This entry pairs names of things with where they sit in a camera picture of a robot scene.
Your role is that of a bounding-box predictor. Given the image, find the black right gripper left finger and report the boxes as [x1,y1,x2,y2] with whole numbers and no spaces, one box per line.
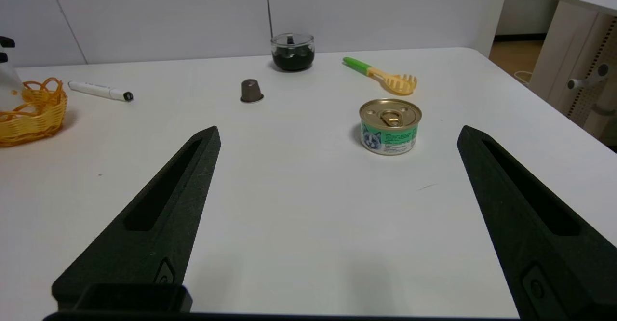
[52,126,221,310]

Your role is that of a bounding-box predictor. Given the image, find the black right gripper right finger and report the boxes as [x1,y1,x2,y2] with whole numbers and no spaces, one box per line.
[457,125,617,321]

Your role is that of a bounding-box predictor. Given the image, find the blue white spray bottle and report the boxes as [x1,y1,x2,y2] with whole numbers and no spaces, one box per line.
[0,62,25,113]

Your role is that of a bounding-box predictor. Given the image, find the yellow woven basket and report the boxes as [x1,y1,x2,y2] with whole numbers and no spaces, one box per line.
[0,78,68,147]

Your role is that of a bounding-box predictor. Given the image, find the white marker black cap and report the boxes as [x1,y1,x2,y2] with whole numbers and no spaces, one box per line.
[67,80,134,102]

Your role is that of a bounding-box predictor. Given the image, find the grey desk crank knob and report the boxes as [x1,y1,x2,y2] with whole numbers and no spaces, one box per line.
[567,64,609,90]

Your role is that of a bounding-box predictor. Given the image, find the brown coffee capsule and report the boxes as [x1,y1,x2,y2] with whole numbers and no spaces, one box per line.
[240,79,264,103]

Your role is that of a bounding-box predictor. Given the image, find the green cat food can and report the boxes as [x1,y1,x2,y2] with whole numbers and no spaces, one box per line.
[359,98,423,156]

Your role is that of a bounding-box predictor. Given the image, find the white side desk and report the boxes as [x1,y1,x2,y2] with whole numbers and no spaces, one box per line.
[529,0,617,141]

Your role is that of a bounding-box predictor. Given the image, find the green yellow pasta spoon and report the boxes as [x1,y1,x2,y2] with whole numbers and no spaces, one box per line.
[343,56,418,95]

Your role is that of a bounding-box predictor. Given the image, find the glass bowl dark contents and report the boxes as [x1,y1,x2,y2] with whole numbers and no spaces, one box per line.
[270,32,315,72]

